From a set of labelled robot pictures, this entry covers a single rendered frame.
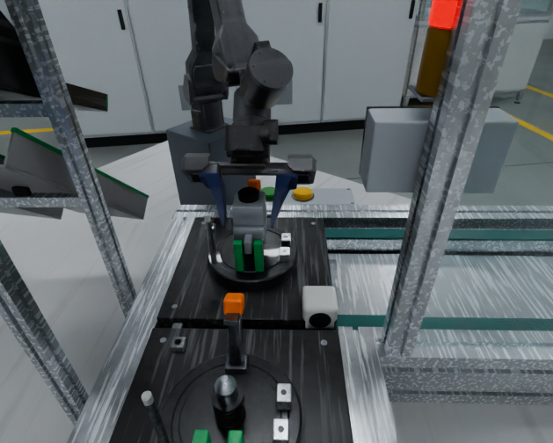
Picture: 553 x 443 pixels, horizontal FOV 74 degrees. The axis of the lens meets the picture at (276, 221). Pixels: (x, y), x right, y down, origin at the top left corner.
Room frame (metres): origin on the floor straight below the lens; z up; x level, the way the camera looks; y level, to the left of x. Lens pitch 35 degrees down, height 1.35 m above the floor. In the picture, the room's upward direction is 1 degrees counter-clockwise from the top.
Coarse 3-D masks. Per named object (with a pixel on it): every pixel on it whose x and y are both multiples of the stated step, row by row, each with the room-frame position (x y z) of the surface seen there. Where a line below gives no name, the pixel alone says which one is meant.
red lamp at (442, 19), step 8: (440, 0) 0.31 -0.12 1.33; (448, 0) 0.30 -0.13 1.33; (456, 0) 0.30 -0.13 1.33; (432, 8) 0.32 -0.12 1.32; (440, 8) 0.31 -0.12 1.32; (448, 8) 0.30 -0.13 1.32; (432, 16) 0.31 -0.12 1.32; (440, 16) 0.30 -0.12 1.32; (448, 16) 0.30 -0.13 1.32; (432, 24) 0.31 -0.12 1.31; (440, 24) 0.30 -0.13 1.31; (448, 24) 0.30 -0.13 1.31
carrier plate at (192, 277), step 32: (288, 224) 0.54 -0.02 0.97; (320, 224) 0.53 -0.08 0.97; (192, 256) 0.45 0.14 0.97; (320, 256) 0.45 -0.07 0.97; (192, 288) 0.38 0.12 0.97; (224, 288) 0.38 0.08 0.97; (288, 288) 0.38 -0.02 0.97; (160, 320) 0.33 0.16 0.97; (192, 320) 0.32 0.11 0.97; (256, 320) 0.32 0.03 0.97; (288, 320) 0.32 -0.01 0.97
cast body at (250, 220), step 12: (240, 192) 0.44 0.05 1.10; (252, 192) 0.44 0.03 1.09; (264, 192) 0.45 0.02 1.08; (240, 204) 0.42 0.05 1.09; (252, 204) 0.42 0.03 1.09; (264, 204) 0.43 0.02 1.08; (240, 216) 0.42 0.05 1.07; (252, 216) 0.41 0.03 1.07; (264, 216) 0.42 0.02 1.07; (240, 228) 0.41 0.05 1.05; (252, 228) 0.41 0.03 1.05; (264, 228) 0.41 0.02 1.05; (252, 240) 0.41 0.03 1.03; (264, 240) 0.41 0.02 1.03
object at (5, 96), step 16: (0, 16) 0.40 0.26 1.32; (0, 32) 0.40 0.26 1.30; (0, 48) 0.39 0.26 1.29; (16, 48) 0.41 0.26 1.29; (0, 64) 0.38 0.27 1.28; (16, 64) 0.40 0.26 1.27; (0, 80) 0.38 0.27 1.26; (16, 80) 0.39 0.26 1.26; (32, 80) 0.41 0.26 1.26; (0, 96) 0.43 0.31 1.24; (16, 96) 0.41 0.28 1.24; (32, 96) 0.41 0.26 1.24; (80, 96) 0.47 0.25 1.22; (96, 96) 0.50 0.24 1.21
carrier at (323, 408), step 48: (192, 336) 0.30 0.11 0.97; (288, 336) 0.29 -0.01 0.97; (336, 336) 0.29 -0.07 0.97; (144, 384) 0.23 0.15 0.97; (192, 384) 0.22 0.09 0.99; (240, 384) 0.22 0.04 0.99; (288, 384) 0.21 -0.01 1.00; (336, 384) 0.23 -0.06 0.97; (144, 432) 0.18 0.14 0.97; (192, 432) 0.17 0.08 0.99; (240, 432) 0.15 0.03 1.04; (288, 432) 0.16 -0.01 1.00; (336, 432) 0.18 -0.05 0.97
